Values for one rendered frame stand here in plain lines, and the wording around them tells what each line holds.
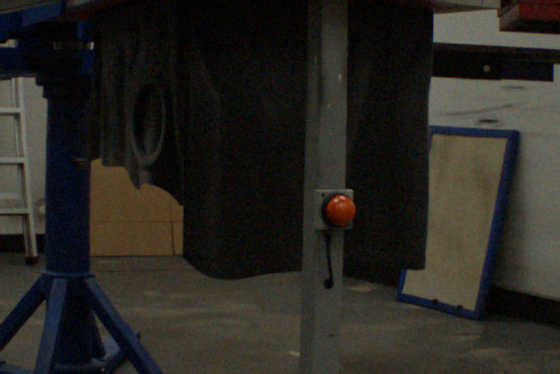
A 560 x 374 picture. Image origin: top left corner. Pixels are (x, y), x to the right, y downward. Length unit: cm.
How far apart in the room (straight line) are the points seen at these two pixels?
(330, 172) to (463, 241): 329
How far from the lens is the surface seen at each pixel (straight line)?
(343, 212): 152
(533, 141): 464
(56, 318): 300
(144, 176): 190
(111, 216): 650
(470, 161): 488
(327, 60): 155
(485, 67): 302
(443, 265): 492
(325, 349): 158
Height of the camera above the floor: 77
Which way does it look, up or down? 4 degrees down
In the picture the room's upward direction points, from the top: 1 degrees clockwise
